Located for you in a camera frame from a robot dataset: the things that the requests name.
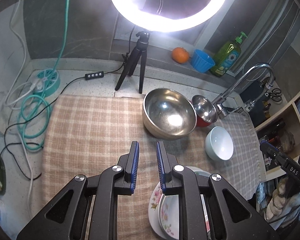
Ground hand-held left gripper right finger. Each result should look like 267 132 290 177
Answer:
156 141 280 240

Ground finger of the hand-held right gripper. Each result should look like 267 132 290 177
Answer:
259 141 294 173

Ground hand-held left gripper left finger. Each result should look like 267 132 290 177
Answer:
16 141 140 240

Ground large floral plate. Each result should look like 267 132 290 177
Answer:
148 166 212 240

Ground small floral plate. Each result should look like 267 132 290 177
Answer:
158 194 208 240

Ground white ceramic bowl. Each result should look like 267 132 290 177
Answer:
205 126 234 161

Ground large steel bowl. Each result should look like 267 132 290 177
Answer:
142 88 197 140

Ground red steel bowl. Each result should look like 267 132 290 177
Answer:
191 95 218 128

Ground person's right hand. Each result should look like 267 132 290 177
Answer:
264 176 300 220

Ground wooden shelf unit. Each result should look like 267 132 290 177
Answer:
255 80 300 160

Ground checked cloth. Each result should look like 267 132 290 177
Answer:
41 94 267 240

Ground black scissors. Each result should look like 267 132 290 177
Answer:
265 87 282 102

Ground chrome faucet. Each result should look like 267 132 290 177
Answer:
211 62 275 119

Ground green dish soap bottle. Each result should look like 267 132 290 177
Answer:
210 32 248 77

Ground blue ribbed cup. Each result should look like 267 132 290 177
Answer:
191 49 215 73

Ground black tripod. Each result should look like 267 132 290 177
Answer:
115 31 150 93

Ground orange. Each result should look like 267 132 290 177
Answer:
172 47 190 63

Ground teal power strip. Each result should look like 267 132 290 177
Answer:
31 70 61 97

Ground chrome sprayer hose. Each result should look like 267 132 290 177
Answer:
244 80 273 110

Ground black cable with remote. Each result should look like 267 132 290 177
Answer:
4 71 138 180

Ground white cable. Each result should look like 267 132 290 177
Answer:
4 0 49 208

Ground window frame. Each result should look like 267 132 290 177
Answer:
195 0 298 75

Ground ring light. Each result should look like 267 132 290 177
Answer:
108 0 232 33

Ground teal cable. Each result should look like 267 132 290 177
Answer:
17 0 74 152

